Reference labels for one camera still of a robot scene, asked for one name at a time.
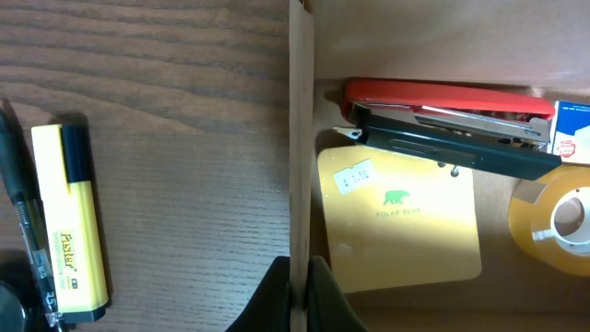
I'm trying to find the yellow highlighter marker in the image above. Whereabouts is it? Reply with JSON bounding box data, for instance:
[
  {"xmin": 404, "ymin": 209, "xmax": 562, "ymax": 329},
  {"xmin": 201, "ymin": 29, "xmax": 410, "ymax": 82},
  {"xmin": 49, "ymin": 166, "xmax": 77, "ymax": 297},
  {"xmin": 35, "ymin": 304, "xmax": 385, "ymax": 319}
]
[{"xmin": 31, "ymin": 124, "xmax": 110, "ymax": 325}]

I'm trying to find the red black stapler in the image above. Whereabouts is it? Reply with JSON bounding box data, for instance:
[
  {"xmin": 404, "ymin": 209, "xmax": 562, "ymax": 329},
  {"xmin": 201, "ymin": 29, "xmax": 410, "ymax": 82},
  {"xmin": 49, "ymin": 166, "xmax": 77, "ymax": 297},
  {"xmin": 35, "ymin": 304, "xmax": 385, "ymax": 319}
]
[{"xmin": 335, "ymin": 78, "xmax": 561, "ymax": 180}]

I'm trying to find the brown cardboard box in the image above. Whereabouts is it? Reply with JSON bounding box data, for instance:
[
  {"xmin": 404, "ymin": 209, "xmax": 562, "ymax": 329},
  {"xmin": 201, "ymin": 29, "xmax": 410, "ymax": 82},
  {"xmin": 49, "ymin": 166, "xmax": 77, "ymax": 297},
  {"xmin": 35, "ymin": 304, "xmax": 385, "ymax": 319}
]
[{"xmin": 289, "ymin": 0, "xmax": 589, "ymax": 331}]

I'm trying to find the white blue staples box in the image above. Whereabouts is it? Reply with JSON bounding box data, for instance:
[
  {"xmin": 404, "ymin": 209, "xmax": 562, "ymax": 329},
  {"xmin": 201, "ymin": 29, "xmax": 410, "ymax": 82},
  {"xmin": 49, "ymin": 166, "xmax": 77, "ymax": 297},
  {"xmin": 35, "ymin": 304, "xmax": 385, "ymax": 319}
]
[{"xmin": 548, "ymin": 101, "xmax": 590, "ymax": 165}]

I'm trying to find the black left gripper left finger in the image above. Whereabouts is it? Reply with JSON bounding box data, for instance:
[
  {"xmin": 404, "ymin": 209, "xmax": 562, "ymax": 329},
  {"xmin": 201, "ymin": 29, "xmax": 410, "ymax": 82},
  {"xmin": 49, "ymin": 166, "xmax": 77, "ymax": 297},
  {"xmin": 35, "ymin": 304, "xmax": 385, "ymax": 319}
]
[{"xmin": 226, "ymin": 256, "xmax": 290, "ymax": 332}]

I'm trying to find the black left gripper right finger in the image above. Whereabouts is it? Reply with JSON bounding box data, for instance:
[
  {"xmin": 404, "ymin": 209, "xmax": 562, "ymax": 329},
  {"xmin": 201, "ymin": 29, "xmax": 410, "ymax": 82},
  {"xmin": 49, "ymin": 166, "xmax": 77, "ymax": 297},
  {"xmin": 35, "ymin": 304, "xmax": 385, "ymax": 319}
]
[{"xmin": 306, "ymin": 255, "xmax": 368, "ymax": 332}]

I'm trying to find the black ballpoint pen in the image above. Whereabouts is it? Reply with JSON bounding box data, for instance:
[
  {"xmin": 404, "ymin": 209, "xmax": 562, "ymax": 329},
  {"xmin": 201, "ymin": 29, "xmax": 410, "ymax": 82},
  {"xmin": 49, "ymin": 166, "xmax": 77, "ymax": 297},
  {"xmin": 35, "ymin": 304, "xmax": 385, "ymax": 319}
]
[{"xmin": 1, "ymin": 111, "xmax": 67, "ymax": 331}]

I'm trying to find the yellow sticky note pad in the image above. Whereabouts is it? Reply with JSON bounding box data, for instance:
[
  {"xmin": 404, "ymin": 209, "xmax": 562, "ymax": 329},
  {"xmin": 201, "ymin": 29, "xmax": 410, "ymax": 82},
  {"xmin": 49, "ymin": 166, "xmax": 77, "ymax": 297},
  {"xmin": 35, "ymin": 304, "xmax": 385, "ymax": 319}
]
[{"xmin": 317, "ymin": 146, "xmax": 481, "ymax": 293}]

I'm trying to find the black glossy tape dispenser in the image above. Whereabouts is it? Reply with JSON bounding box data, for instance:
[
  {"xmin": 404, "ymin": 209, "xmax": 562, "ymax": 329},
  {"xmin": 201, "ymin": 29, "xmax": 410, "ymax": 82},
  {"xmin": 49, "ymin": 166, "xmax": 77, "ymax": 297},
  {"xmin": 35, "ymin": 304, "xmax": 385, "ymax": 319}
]
[{"xmin": 0, "ymin": 282, "xmax": 27, "ymax": 332}]

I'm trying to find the yellow tape roll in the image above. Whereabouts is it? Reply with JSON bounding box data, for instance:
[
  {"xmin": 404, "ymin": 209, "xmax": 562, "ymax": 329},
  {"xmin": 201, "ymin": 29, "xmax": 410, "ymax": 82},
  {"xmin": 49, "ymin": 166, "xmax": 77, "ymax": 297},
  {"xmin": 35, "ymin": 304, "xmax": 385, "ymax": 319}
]
[{"xmin": 507, "ymin": 166, "xmax": 589, "ymax": 277}]

